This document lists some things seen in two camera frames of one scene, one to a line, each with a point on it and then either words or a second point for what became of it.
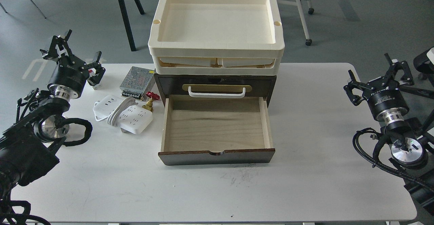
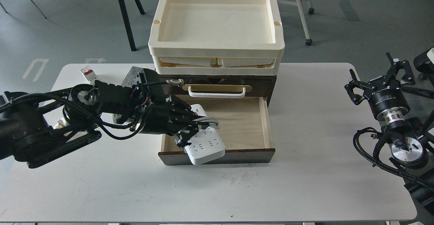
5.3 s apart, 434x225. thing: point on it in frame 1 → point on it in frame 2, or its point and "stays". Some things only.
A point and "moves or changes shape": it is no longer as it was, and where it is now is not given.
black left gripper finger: (52, 53) → (183, 109)
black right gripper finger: (407, 79) stays
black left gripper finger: (96, 78) → (185, 133)
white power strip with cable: (124, 114) moves or changes shape
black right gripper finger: (355, 90) stays
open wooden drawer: (199, 129) stays
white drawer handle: (216, 95) stays
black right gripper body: (386, 100) stays
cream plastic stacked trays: (216, 33) stays
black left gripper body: (69, 78) → (168, 117)
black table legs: (121, 1) stays
